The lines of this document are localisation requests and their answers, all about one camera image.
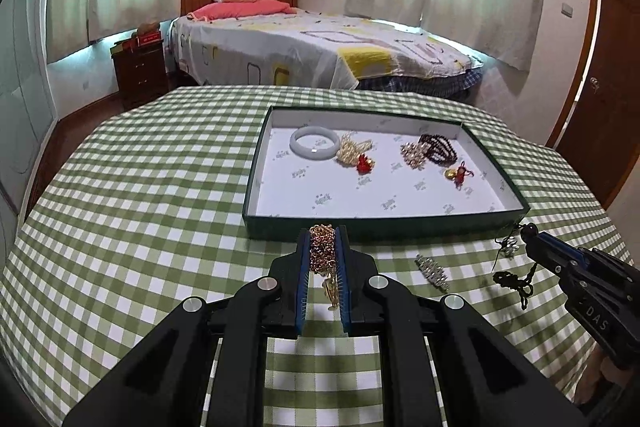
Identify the brown wooden door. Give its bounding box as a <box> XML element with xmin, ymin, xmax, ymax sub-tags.
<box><xmin>547</xmin><ymin>0</ymin><xmax>639</xmax><ymax>208</ymax></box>

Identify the silver crystal ring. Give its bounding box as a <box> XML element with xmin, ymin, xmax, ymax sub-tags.
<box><xmin>491</xmin><ymin>233</ymin><xmax>522</xmax><ymax>270</ymax></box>

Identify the pink pillow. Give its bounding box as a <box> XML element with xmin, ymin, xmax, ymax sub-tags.
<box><xmin>186</xmin><ymin>0</ymin><xmax>297</xmax><ymax>22</ymax></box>

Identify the bed with patterned cover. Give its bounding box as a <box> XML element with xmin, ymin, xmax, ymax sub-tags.
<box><xmin>168</xmin><ymin>10</ymin><xmax>483</xmax><ymax>98</ymax></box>

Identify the pink gold chain bracelet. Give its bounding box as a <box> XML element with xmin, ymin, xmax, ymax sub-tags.
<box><xmin>308</xmin><ymin>223</ymin><xmax>343</xmax><ymax>312</ymax></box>

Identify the silver rhinestone hair clip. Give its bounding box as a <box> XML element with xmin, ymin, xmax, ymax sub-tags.
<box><xmin>414</xmin><ymin>255</ymin><xmax>449</xmax><ymax>293</ymax></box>

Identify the pearl crystal brooch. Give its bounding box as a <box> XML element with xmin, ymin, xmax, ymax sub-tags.
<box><xmin>400</xmin><ymin>142</ymin><xmax>428</xmax><ymax>170</ymax></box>

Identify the glass wardrobe door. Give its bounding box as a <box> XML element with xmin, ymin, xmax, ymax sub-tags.
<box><xmin>0</xmin><ymin>0</ymin><xmax>55</xmax><ymax>261</ymax></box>

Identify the dark red bead bracelet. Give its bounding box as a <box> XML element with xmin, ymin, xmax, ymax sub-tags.
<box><xmin>418</xmin><ymin>133</ymin><xmax>459</xmax><ymax>168</ymax></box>

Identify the red box on nightstand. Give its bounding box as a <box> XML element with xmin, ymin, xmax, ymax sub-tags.
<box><xmin>110</xmin><ymin>30</ymin><xmax>163</xmax><ymax>54</ymax></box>

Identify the wall light switch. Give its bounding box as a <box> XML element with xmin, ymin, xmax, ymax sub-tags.
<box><xmin>561</xmin><ymin>3</ymin><xmax>574</xmax><ymax>18</ymax></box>

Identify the black tassel pendant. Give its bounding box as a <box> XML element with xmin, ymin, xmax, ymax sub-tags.
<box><xmin>492</xmin><ymin>262</ymin><xmax>538</xmax><ymax>310</ymax></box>

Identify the red cord gold charm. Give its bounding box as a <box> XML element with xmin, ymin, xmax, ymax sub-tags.
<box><xmin>444</xmin><ymin>160</ymin><xmax>475</xmax><ymax>190</ymax></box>

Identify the small red tassel charm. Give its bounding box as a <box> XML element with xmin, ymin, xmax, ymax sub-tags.
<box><xmin>356</xmin><ymin>154</ymin><xmax>375</xmax><ymax>176</ymax></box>

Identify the cream pearl necklace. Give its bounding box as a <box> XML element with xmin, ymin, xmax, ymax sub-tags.
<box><xmin>335</xmin><ymin>132</ymin><xmax>376</xmax><ymax>168</ymax></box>

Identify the white jade bangle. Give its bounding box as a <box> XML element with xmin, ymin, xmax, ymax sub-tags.
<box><xmin>288</xmin><ymin>126</ymin><xmax>341</xmax><ymax>161</ymax></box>

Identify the dark green jewelry tray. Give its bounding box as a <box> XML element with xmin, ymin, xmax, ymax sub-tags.
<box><xmin>242</xmin><ymin>106</ymin><xmax>529</xmax><ymax>242</ymax></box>

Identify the dark wooden nightstand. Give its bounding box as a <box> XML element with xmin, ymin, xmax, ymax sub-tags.
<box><xmin>111</xmin><ymin>41</ymin><xmax>169</xmax><ymax>110</ymax></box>

